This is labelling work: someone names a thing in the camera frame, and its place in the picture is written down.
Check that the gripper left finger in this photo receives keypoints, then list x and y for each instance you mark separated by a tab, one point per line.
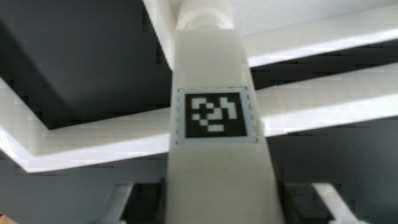
135	204

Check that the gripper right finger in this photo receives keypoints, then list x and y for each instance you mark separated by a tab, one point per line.
313	204

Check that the white desk tabletop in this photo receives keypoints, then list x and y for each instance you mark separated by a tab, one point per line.
291	28

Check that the white desk leg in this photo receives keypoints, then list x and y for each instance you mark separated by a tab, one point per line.
220	181

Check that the white L-shaped wall fence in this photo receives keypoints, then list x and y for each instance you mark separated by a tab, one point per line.
318	103

